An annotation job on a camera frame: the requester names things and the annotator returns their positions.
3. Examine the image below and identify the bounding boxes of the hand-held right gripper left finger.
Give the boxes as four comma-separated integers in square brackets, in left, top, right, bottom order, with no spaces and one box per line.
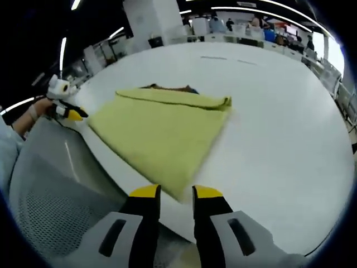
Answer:
[55,183,162,268]

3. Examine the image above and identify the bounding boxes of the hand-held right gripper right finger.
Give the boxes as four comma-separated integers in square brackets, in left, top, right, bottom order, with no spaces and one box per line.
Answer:
[191,184,307,268]

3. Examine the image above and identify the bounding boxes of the yellow garment blue grey sleeves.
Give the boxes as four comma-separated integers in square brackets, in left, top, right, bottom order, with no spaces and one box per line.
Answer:
[86,83,233,202]

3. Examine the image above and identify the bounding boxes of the person's left hand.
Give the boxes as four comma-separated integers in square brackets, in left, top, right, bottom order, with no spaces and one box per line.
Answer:
[32,98,56,119]

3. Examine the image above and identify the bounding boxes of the black box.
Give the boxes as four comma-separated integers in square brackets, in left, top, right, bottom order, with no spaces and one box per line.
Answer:
[147,35,163,49]

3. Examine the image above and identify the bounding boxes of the white pillar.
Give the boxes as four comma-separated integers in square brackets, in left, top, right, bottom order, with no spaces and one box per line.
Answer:
[122,0,185,49]

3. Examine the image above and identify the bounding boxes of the white flat strip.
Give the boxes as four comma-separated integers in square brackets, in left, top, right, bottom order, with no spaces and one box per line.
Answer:
[200,55,258,66]

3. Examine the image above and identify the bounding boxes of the row of white cabinets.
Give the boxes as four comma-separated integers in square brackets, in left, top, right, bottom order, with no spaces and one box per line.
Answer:
[167,32,305,61]

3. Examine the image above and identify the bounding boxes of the row of grey office chairs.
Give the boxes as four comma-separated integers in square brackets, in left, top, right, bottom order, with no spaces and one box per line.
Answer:
[302,52,357,126]

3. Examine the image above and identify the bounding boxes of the blue storage bin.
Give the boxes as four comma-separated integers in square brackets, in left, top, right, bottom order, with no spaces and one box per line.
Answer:
[263,28,276,43]

